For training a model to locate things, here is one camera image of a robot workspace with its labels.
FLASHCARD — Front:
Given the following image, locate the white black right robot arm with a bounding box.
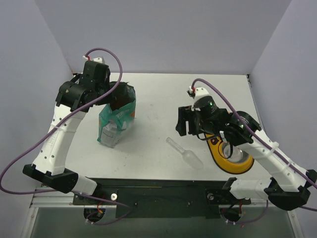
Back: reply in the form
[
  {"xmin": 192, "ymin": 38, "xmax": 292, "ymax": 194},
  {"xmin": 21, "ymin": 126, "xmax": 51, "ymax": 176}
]
[{"xmin": 176, "ymin": 95, "xmax": 317, "ymax": 211}]

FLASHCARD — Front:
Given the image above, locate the clear plastic scoop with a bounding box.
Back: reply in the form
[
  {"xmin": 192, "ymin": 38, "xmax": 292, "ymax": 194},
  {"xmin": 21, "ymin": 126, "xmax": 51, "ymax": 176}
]
[{"xmin": 166, "ymin": 137, "xmax": 204, "ymax": 170}]

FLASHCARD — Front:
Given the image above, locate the near steel bowl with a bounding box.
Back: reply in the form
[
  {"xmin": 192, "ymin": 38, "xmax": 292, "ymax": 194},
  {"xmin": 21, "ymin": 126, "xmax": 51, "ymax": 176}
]
[{"xmin": 221, "ymin": 143, "xmax": 249, "ymax": 164}]

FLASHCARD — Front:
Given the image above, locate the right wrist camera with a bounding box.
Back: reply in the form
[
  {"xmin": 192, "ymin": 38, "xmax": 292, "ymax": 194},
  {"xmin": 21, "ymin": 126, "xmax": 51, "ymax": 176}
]
[{"xmin": 187, "ymin": 86, "xmax": 210, "ymax": 100}]

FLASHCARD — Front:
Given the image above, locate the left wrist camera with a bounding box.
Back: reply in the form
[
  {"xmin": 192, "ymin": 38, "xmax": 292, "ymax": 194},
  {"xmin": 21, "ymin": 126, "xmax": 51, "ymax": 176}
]
[{"xmin": 83, "ymin": 55, "xmax": 105, "ymax": 65}]

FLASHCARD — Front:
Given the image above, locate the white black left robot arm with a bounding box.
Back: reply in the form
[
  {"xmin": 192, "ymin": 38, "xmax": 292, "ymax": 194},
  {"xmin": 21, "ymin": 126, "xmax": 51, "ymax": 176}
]
[{"xmin": 22, "ymin": 57, "xmax": 114, "ymax": 204}]

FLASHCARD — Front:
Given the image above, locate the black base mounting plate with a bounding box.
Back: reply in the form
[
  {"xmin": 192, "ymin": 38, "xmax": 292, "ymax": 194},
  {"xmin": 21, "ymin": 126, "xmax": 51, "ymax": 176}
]
[{"xmin": 71, "ymin": 177, "xmax": 251, "ymax": 220}]

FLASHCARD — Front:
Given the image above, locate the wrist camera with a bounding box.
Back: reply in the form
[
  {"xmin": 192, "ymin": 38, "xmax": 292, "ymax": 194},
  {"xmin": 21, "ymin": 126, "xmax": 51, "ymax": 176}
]
[
  {"xmin": 83, "ymin": 55, "xmax": 105, "ymax": 65},
  {"xmin": 187, "ymin": 86, "xmax": 210, "ymax": 100}
]

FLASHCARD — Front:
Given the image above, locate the green white dog food bag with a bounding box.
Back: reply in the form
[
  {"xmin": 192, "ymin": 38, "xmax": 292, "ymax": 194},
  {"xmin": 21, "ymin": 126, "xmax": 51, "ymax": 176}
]
[{"xmin": 97, "ymin": 82, "xmax": 136, "ymax": 148}]

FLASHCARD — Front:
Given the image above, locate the yellow double bowl feeder tray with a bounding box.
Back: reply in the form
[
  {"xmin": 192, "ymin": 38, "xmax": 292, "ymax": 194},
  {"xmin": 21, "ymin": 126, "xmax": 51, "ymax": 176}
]
[{"xmin": 205, "ymin": 134, "xmax": 254, "ymax": 175}]

